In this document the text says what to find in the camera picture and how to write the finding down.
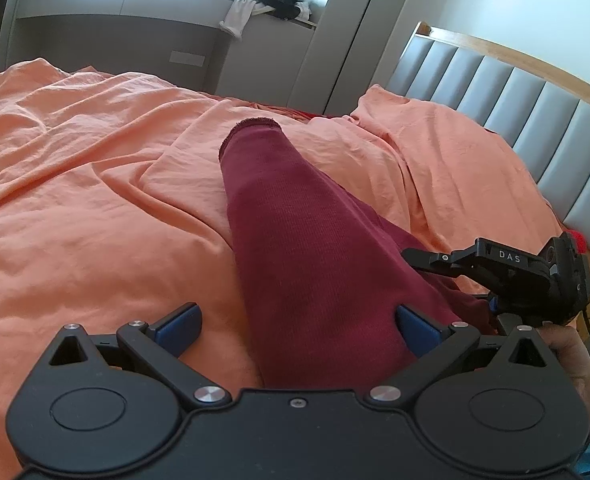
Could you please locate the white cloth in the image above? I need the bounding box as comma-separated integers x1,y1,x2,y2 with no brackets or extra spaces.
219,0,260,41

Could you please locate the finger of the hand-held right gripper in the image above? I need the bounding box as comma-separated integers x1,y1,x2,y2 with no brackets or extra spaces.
401,247,468,277

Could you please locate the maroon shirt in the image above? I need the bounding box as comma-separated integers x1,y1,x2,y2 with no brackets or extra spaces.
219,116,496,390

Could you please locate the grey wardrobe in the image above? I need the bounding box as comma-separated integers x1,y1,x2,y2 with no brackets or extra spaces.
290,0,422,117

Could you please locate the orange pillow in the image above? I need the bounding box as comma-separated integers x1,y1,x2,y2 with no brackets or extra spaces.
350,85,568,261

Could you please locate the grey padded wooden headboard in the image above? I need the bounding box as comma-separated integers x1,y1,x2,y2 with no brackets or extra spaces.
385,21,590,258

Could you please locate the wall socket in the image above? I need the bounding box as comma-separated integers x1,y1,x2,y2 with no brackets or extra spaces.
169,50,208,67

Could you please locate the orange bedsheet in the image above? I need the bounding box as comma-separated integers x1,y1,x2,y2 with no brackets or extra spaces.
0,57,576,480

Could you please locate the person's right hand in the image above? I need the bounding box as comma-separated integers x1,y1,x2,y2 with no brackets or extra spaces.
542,324,590,411

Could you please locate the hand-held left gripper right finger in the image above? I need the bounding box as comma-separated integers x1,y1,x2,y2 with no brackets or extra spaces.
367,305,546,406

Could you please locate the grey window ledge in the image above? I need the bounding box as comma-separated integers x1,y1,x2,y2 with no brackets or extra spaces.
0,0,320,97

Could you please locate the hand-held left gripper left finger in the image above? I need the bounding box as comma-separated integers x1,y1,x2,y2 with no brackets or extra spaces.
50,302,226,408

